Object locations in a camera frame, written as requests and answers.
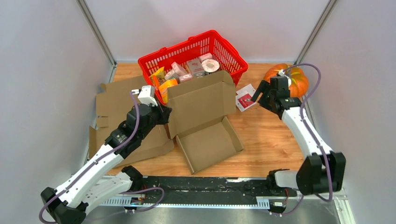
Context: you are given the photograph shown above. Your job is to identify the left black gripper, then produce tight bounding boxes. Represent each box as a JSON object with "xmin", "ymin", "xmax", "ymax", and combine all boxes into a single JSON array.
[{"xmin": 139, "ymin": 98, "xmax": 172, "ymax": 140}]

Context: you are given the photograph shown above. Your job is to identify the brown cardboard box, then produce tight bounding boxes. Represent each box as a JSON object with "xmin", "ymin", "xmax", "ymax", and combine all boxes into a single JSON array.
[{"xmin": 167, "ymin": 70, "xmax": 244, "ymax": 174}]

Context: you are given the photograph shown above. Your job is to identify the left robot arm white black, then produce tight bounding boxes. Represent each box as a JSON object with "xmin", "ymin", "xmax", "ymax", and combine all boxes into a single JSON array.
[{"xmin": 39, "ymin": 104, "xmax": 172, "ymax": 224}]

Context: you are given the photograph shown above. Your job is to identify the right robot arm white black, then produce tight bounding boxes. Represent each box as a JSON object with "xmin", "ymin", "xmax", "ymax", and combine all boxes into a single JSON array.
[{"xmin": 251, "ymin": 77, "xmax": 346, "ymax": 199}]

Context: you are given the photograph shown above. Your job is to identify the orange snack box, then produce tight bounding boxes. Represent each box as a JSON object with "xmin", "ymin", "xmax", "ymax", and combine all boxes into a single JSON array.
[{"xmin": 159, "ymin": 78, "xmax": 178, "ymax": 104}]

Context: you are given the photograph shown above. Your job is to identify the red white paper packet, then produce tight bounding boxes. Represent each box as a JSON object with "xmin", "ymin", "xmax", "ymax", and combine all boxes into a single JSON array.
[{"xmin": 235, "ymin": 84, "xmax": 256, "ymax": 112}]

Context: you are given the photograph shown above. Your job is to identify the orange pumpkin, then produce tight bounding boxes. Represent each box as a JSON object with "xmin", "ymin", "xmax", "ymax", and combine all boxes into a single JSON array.
[{"xmin": 263, "ymin": 63, "xmax": 310, "ymax": 98}]

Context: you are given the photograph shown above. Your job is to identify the yellow snack packet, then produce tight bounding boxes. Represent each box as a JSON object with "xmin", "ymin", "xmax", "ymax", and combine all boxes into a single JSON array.
[{"xmin": 149, "ymin": 67, "xmax": 165, "ymax": 90}]

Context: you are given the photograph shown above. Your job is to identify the red plastic shopping basket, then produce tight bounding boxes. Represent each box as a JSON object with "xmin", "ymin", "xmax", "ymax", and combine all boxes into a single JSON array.
[{"xmin": 138, "ymin": 30, "xmax": 248, "ymax": 86}]

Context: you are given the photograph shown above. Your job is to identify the flat brown cardboard sheet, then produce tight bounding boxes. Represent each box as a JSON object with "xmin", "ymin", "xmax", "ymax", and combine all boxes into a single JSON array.
[{"xmin": 88, "ymin": 75, "xmax": 176, "ymax": 169}]

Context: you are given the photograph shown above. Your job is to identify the pink white round roll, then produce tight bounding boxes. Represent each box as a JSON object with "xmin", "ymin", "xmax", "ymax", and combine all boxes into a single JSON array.
[{"xmin": 201, "ymin": 59, "xmax": 220, "ymax": 73}]

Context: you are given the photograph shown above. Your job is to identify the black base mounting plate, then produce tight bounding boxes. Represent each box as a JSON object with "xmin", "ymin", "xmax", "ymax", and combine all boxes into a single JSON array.
[{"xmin": 131, "ymin": 176, "xmax": 297, "ymax": 205}]

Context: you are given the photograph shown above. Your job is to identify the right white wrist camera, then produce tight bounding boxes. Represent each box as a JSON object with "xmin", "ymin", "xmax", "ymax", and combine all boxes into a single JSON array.
[{"xmin": 277, "ymin": 69, "xmax": 292, "ymax": 87}]

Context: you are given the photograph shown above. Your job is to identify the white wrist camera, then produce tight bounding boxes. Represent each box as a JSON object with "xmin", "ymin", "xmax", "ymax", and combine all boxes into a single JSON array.
[
  {"xmin": 277, "ymin": 69, "xmax": 292, "ymax": 87},
  {"xmin": 131, "ymin": 85, "xmax": 158, "ymax": 106}
]

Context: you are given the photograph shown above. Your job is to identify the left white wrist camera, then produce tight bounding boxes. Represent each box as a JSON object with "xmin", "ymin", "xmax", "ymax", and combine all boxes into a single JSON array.
[{"xmin": 131, "ymin": 85, "xmax": 158, "ymax": 106}]

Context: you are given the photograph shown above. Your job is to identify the right aluminium frame post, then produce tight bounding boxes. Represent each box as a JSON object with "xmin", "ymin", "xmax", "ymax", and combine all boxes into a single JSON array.
[{"xmin": 294, "ymin": 0, "xmax": 338, "ymax": 64}]

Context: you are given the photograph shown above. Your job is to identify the aluminium frame post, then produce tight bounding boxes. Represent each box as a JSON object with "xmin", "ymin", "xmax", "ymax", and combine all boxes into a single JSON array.
[
  {"xmin": 76, "ymin": 0, "xmax": 117, "ymax": 68},
  {"xmin": 294, "ymin": 0, "xmax": 338, "ymax": 64}
]

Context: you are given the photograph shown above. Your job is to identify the left aluminium frame post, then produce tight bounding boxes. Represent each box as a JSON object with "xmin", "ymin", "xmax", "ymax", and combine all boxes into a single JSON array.
[{"xmin": 76, "ymin": 0, "xmax": 117, "ymax": 68}]

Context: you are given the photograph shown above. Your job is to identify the white slotted cable duct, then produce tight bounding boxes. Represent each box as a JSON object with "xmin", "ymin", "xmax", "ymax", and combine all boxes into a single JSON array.
[{"xmin": 102, "ymin": 196, "xmax": 270, "ymax": 210}]

